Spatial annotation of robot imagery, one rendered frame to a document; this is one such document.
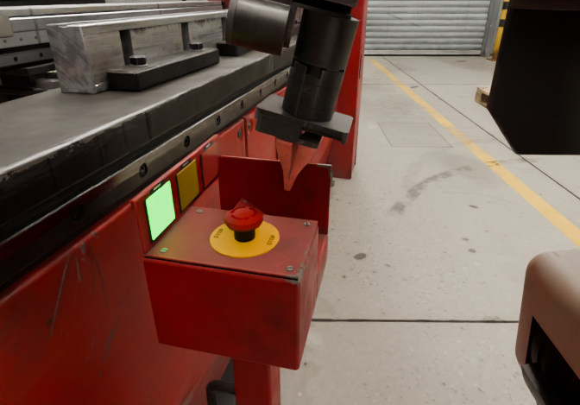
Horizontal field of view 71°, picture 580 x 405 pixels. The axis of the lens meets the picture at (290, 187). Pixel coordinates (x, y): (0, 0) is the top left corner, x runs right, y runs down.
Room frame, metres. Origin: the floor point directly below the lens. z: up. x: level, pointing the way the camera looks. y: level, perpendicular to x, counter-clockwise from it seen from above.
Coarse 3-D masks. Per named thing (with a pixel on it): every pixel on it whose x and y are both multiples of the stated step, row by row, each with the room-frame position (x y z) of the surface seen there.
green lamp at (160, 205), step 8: (168, 184) 0.38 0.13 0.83; (160, 192) 0.36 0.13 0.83; (168, 192) 0.38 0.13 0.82; (152, 200) 0.35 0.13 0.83; (160, 200) 0.36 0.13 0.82; (168, 200) 0.37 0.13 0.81; (152, 208) 0.34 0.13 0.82; (160, 208) 0.36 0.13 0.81; (168, 208) 0.37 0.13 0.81; (152, 216) 0.34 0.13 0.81; (160, 216) 0.36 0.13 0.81; (168, 216) 0.37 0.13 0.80; (152, 224) 0.34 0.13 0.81; (160, 224) 0.35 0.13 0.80; (168, 224) 0.37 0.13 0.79; (152, 232) 0.34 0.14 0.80; (160, 232) 0.35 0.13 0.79
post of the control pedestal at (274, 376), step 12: (240, 360) 0.38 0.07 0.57; (240, 372) 0.38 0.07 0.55; (252, 372) 0.38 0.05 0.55; (264, 372) 0.37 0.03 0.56; (276, 372) 0.40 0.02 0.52; (240, 384) 0.38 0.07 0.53; (252, 384) 0.38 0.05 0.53; (264, 384) 0.37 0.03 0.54; (276, 384) 0.40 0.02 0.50; (240, 396) 0.38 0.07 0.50; (252, 396) 0.38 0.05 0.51; (264, 396) 0.37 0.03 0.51; (276, 396) 0.40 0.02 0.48
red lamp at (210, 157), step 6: (216, 144) 0.50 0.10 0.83; (210, 150) 0.48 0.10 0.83; (216, 150) 0.50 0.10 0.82; (204, 156) 0.46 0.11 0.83; (210, 156) 0.48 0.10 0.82; (216, 156) 0.50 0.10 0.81; (204, 162) 0.46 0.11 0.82; (210, 162) 0.48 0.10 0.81; (216, 162) 0.50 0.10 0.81; (204, 168) 0.46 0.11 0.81; (210, 168) 0.48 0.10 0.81; (216, 168) 0.50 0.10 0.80; (204, 174) 0.46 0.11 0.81; (210, 174) 0.48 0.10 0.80; (216, 174) 0.49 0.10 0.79; (204, 180) 0.46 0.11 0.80; (210, 180) 0.47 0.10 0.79
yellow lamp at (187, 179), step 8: (184, 168) 0.41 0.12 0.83; (192, 168) 0.43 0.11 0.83; (184, 176) 0.41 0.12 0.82; (192, 176) 0.43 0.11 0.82; (184, 184) 0.41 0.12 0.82; (192, 184) 0.43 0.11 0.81; (184, 192) 0.41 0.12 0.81; (192, 192) 0.43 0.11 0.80; (184, 200) 0.41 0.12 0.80; (184, 208) 0.40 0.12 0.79
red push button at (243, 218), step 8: (240, 208) 0.37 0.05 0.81; (248, 208) 0.37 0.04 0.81; (232, 216) 0.35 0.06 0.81; (240, 216) 0.35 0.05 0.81; (248, 216) 0.35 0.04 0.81; (256, 216) 0.35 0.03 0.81; (232, 224) 0.34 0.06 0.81; (240, 224) 0.34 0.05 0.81; (248, 224) 0.34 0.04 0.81; (256, 224) 0.34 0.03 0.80; (240, 232) 0.35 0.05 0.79; (248, 232) 0.35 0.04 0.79; (240, 240) 0.35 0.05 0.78; (248, 240) 0.35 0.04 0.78
